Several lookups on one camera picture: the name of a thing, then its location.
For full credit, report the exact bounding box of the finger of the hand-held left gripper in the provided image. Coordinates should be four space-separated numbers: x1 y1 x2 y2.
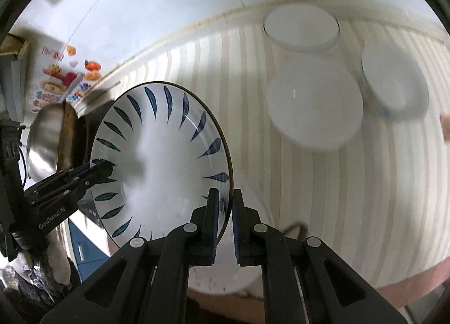
30 162 115 211
23 164 93 197

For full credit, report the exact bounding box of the white bowl with blue pattern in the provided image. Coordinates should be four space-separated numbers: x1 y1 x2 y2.
360 43 430 120

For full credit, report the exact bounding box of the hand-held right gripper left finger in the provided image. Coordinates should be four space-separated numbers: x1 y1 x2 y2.
40 188 220 324

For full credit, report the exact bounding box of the blue leaf pattern plate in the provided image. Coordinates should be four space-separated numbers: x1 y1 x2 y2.
89 81 234 245

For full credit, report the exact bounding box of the colourful wall sticker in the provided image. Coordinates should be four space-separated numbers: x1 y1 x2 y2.
30 44 103 114

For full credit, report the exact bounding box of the large white plate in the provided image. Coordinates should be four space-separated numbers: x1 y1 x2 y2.
266 55 364 153
187 183 275 299

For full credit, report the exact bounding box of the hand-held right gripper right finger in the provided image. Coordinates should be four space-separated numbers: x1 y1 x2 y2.
232 188 408 324

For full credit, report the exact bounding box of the steel wok lid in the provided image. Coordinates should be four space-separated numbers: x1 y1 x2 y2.
26 103 67 180

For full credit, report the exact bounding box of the blue cabinet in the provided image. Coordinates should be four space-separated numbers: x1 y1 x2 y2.
68 220 112 283

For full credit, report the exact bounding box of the small shallow dish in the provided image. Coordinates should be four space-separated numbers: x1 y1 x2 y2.
263 5 341 53

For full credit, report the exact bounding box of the steel wok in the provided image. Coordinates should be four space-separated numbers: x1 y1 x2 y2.
57 102 89 174

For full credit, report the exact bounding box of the white cloth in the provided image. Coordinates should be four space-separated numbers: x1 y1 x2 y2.
44 234 73 284

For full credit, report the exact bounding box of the shiny crinkled plastic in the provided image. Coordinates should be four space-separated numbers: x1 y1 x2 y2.
0 257 60 305

